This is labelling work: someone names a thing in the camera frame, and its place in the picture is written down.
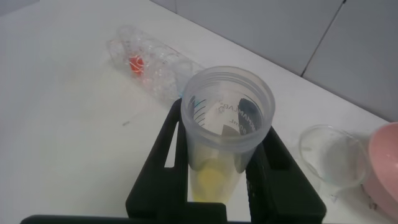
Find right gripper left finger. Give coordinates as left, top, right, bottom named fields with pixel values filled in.
left=125, top=98, right=190, bottom=220

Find clear plastic test tube rack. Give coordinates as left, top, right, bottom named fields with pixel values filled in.
left=106, top=24, right=206, bottom=104

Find yellow pigment test tube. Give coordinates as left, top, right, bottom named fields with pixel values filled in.
left=180, top=65, right=277, bottom=205

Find pink bowl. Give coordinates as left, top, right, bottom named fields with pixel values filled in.
left=360, top=121, right=398, bottom=220

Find red pigment test tube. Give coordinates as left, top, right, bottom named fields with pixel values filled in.
left=117, top=25, right=147, bottom=78

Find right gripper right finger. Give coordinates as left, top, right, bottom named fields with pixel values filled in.
left=244, top=125, right=328, bottom=224

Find clear glass beaker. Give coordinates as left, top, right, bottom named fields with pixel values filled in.
left=297, top=124, right=371, bottom=191

